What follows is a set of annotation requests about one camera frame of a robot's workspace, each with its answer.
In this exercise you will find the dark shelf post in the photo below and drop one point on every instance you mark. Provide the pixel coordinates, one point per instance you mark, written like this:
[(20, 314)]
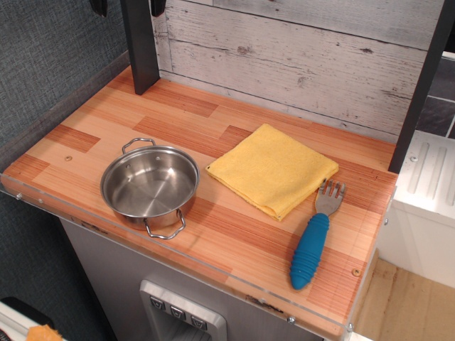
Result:
[(141, 44), (429, 69)]

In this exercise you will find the fork with blue handle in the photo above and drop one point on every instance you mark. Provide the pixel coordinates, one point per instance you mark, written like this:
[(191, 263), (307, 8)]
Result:
[(308, 252)]

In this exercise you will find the dark right shelf post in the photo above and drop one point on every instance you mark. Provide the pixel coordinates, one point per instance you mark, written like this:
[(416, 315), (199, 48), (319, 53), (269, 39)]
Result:
[(429, 69)]

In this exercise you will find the yellow cloth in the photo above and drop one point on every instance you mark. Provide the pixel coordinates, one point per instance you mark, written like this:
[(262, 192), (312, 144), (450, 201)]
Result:
[(272, 171)]

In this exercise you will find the orange object at corner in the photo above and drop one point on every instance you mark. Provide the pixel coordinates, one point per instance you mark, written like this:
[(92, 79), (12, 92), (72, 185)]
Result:
[(43, 333)]

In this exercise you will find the grey control panel with buttons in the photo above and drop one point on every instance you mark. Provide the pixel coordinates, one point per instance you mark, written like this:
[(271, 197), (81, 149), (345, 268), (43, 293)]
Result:
[(174, 317)]

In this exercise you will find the stainless steel pot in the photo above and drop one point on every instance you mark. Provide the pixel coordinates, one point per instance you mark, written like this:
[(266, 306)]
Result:
[(152, 186)]

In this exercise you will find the dark left shelf post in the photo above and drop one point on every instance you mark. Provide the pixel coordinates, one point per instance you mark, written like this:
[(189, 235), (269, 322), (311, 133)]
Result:
[(141, 44)]

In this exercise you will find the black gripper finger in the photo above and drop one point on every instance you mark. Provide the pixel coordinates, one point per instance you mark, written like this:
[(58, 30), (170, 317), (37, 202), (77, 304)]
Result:
[(99, 7), (157, 7)]

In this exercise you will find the white ridged drainboard unit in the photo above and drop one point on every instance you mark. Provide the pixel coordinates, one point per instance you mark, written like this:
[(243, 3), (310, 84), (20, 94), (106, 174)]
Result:
[(418, 230)]

